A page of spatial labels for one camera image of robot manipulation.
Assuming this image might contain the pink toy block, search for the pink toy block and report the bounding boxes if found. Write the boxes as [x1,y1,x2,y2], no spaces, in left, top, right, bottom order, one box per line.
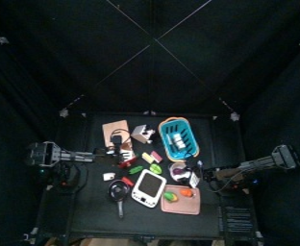
[149,150,164,163]

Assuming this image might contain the white label sticker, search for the white label sticker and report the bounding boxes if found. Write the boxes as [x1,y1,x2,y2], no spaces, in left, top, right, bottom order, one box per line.
[224,206,255,235]

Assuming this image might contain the pink cutting board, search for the pink cutting board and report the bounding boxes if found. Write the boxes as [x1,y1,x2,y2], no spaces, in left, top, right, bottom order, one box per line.
[158,184,203,216]

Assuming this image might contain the green yellow toy squash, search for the green yellow toy squash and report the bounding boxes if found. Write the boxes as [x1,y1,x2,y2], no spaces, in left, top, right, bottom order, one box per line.
[162,190,180,204]

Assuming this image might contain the white toy in basket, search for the white toy in basket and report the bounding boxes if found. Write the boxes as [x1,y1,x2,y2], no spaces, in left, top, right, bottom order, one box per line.
[170,133,188,151]

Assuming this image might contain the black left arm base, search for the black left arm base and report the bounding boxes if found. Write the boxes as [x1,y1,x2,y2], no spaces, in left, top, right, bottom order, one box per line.
[49,161,89,194]

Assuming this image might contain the wooden cutting board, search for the wooden cutting board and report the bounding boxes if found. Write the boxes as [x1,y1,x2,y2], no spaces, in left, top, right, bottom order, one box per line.
[101,119,133,151]

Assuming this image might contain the teal basket orange rim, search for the teal basket orange rim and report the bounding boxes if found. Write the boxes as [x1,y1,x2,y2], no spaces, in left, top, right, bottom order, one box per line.
[156,116,201,162]

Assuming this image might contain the light green toy vegetable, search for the light green toy vegetable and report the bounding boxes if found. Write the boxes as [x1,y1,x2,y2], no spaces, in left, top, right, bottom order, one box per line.
[149,162,164,175]

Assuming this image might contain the white bowl purple inside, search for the white bowl purple inside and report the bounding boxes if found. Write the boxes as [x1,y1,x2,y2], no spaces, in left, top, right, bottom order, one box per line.
[166,161,191,181]

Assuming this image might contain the white card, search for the white card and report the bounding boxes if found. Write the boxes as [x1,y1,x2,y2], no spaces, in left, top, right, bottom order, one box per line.
[187,172,201,188]

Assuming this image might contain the orange toy food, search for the orange toy food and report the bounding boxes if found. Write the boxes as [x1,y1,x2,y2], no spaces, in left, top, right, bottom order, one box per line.
[179,188,196,198]

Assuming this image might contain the red toy food piece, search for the red toy food piece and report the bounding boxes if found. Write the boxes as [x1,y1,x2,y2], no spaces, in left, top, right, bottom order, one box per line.
[116,160,137,170]

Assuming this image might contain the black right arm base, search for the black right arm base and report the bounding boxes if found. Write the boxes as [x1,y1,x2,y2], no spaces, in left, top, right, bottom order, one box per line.
[217,174,260,195]

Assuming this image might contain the dark green toy vegetable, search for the dark green toy vegetable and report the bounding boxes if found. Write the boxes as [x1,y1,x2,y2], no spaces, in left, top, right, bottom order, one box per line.
[128,164,145,175]

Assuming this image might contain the white toy carton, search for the white toy carton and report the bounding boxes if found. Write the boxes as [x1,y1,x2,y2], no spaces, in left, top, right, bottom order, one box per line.
[129,124,156,145]

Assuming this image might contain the black toy frying pan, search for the black toy frying pan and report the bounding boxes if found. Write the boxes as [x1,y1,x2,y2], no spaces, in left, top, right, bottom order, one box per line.
[106,179,133,220]

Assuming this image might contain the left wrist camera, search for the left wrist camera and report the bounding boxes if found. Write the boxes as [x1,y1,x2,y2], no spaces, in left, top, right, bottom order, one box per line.
[110,134,124,146]

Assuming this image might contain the yellow toy block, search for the yellow toy block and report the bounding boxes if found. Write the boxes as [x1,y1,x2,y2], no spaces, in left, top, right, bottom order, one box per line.
[141,152,156,164]

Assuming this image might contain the white kitchen scale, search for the white kitchen scale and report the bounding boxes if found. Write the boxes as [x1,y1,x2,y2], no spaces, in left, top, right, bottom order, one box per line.
[129,168,168,209]

